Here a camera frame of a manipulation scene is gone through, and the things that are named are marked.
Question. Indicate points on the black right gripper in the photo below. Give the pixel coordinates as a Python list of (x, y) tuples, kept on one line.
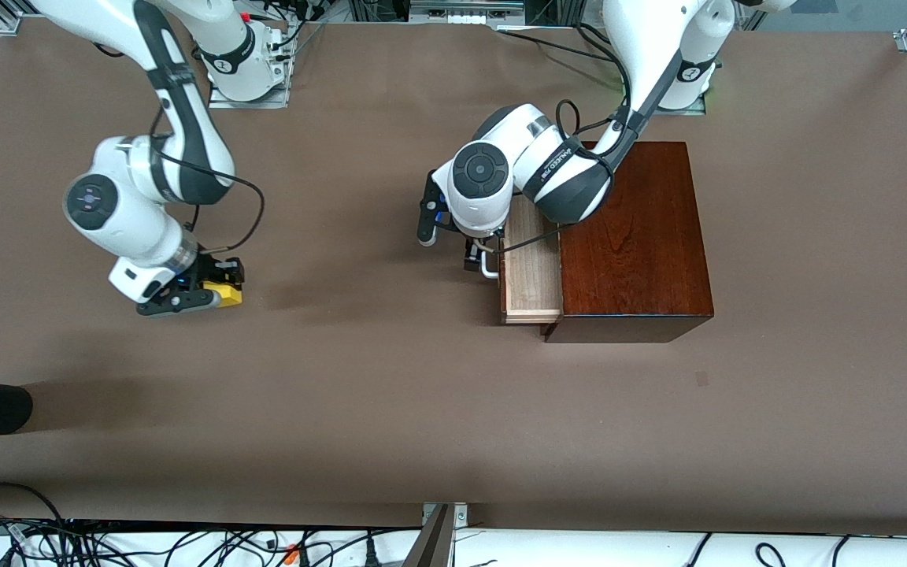
[(207, 270)]

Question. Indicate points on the yellow block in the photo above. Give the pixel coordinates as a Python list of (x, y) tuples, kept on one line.
[(227, 296)]

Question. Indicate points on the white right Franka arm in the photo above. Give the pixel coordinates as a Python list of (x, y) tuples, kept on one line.
[(138, 220)]

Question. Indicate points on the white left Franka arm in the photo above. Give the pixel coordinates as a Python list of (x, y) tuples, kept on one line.
[(564, 169)]

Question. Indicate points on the dark wooden drawer cabinet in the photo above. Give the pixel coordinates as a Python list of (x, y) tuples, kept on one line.
[(634, 252)]

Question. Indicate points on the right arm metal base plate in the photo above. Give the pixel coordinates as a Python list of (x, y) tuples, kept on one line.
[(264, 101)]

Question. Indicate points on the aluminium rail with sockets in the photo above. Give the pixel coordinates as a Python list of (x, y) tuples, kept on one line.
[(469, 14)]

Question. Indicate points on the aluminium bracket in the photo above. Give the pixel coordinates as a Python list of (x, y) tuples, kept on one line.
[(460, 516)]

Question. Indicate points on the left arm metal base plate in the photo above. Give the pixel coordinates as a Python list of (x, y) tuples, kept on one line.
[(694, 112)]

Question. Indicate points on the grey camera mount pole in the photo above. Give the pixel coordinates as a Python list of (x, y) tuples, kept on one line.
[(431, 543)]

